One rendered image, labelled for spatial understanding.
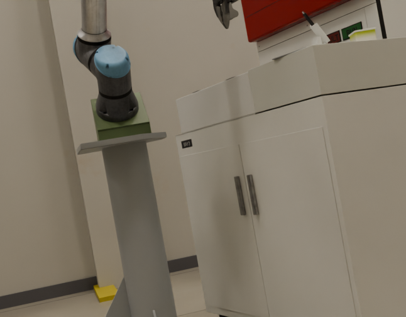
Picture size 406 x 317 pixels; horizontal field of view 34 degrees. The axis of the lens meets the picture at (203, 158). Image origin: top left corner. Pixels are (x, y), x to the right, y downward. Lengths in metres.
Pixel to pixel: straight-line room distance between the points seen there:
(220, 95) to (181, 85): 2.19
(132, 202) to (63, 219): 2.15
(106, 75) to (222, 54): 2.50
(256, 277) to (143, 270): 0.40
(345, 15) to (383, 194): 0.96
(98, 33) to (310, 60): 0.76
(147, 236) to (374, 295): 0.79
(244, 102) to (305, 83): 0.34
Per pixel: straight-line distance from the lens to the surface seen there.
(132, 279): 2.32
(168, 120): 4.50
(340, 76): 1.97
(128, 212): 2.28
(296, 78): 2.00
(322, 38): 2.37
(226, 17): 2.37
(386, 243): 2.03
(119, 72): 2.21
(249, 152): 2.25
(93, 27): 2.28
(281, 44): 3.09
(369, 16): 2.66
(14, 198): 4.40
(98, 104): 2.32
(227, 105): 2.34
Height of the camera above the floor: 0.69
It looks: level
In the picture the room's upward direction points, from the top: 10 degrees counter-clockwise
